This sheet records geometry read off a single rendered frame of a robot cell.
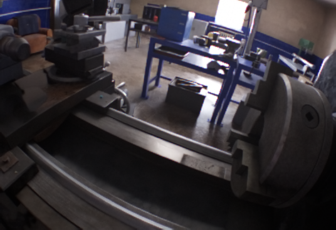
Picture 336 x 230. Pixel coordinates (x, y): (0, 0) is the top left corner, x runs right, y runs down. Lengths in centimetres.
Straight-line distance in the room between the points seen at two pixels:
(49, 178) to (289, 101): 57
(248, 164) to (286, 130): 8
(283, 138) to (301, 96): 7
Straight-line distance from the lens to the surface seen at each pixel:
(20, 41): 71
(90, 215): 47
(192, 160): 60
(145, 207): 60
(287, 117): 26
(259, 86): 34
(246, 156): 29
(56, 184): 53
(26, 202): 54
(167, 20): 235
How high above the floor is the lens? 127
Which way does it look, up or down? 30 degrees down
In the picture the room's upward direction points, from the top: 13 degrees clockwise
